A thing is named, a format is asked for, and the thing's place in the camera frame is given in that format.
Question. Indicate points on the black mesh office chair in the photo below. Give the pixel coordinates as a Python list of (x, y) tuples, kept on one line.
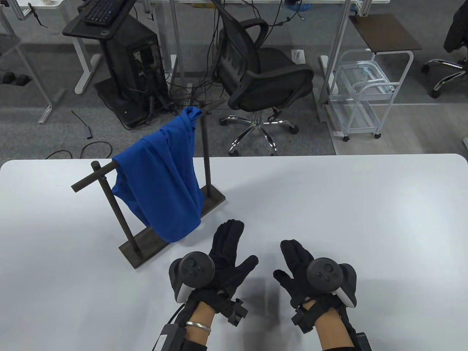
[(270, 76)]

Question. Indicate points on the black chair with chrome base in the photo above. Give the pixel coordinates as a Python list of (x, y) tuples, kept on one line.
[(457, 33)]

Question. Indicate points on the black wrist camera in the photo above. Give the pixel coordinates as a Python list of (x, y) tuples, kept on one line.
[(237, 312), (303, 321)]

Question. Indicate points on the silver bangle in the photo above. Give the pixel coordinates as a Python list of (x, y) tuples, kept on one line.
[(197, 325)]

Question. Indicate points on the blue t-shirt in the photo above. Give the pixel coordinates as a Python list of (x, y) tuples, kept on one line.
[(161, 182)]

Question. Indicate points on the black computer cart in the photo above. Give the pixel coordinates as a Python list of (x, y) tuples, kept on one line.
[(84, 31)]

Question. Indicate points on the person's left hand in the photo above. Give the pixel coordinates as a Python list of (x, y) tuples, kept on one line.
[(228, 256)]

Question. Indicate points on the person's right forearm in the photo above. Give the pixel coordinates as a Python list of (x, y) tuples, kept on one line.
[(332, 329)]

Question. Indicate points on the grey white handheld controller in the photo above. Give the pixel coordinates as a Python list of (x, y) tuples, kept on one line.
[(323, 274), (193, 268)]

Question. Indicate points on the black computer tower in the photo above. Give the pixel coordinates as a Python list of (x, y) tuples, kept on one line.
[(120, 47)]

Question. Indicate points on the white desktop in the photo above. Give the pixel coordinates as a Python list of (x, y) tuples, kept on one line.
[(365, 219)]

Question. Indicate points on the black rounded object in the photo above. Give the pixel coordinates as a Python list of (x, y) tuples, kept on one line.
[(7, 78), (23, 80)]

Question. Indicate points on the brown top side table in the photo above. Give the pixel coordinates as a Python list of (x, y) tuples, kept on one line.
[(387, 33)]

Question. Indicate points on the person's right hand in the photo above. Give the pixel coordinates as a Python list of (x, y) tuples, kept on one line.
[(294, 263)]

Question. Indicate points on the white floor outlet box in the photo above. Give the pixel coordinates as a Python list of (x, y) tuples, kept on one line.
[(299, 56)]

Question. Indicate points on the blue plastic container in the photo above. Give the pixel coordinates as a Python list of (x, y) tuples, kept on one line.
[(298, 5)]

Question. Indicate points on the black keyboard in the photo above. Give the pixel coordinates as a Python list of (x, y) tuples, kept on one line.
[(102, 11)]

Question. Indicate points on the white standing desk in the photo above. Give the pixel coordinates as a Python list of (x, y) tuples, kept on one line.
[(87, 75)]

